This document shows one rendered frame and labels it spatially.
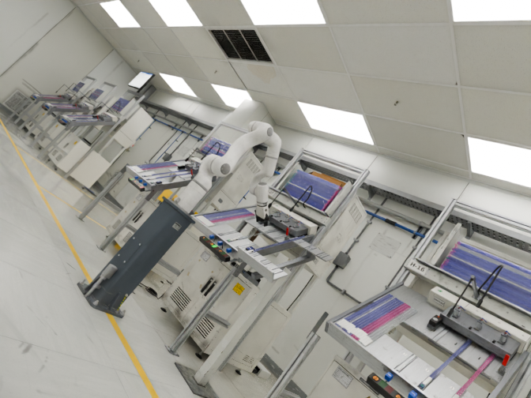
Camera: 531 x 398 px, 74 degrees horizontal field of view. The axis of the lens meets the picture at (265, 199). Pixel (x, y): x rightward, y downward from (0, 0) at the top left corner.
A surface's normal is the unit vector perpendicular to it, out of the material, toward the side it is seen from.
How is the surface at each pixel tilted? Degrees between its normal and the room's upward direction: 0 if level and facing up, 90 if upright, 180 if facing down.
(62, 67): 90
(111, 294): 90
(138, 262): 90
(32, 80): 90
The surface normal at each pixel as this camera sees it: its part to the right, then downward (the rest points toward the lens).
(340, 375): -0.47, -0.55
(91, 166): 0.63, 0.33
